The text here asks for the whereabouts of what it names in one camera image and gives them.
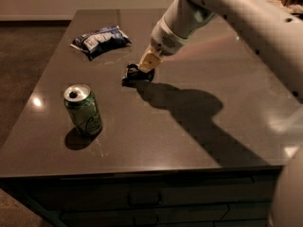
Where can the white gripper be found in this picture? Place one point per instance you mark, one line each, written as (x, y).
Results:
(165, 40)

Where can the black rxbar chocolate bar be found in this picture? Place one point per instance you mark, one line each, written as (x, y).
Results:
(134, 75)

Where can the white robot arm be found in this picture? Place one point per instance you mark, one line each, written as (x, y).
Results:
(273, 34)

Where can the green soda can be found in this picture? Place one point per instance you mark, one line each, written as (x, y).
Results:
(80, 102)

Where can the blue white chip bag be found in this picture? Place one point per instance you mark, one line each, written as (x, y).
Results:
(97, 42)

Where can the dark drawer handle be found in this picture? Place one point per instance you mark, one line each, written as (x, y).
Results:
(144, 198)

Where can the lower drawer handle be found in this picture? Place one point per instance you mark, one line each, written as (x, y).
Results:
(146, 222)

